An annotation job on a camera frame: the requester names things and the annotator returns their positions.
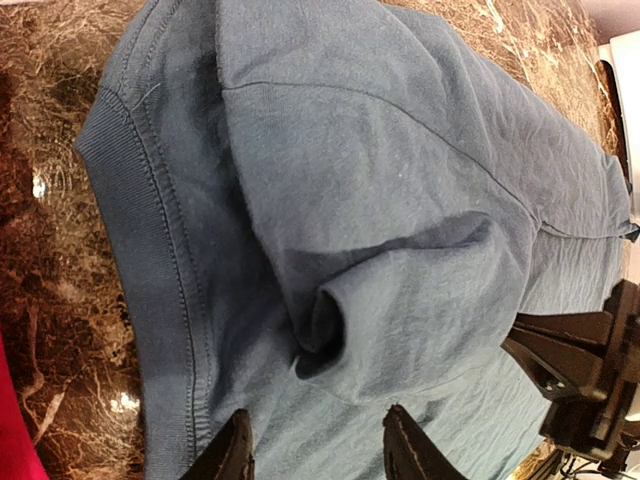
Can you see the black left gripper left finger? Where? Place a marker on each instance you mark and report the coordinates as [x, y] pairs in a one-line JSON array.
[[229, 456]]

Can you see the folded red t-shirt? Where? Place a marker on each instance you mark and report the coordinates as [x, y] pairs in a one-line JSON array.
[[19, 460]]

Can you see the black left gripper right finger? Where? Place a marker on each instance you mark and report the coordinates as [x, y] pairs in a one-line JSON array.
[[408, 452]]

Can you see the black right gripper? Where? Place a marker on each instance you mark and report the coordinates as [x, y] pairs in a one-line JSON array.
[[587, 366]]

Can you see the blue garment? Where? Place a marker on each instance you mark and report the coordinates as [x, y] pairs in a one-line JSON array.
[[319, 209]]

